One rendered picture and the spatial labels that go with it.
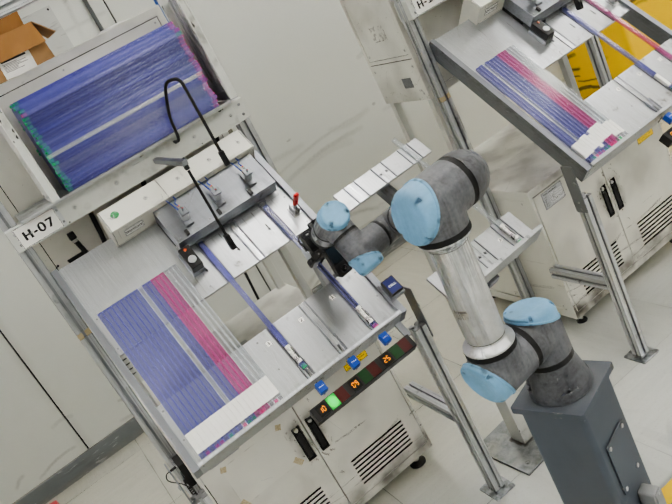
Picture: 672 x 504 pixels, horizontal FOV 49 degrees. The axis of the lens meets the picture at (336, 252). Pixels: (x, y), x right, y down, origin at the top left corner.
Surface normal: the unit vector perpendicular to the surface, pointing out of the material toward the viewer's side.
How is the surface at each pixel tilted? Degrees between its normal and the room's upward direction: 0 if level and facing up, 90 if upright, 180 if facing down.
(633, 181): 90
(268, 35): 90
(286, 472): 90
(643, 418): 0
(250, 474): 90
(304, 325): 45
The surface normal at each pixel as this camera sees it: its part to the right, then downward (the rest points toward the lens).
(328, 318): 0.02, -0.50
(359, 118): 0.46, 0.12
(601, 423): 0.69, -0.07
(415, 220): -0.76, 0.44
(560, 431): -0.57, 0.55
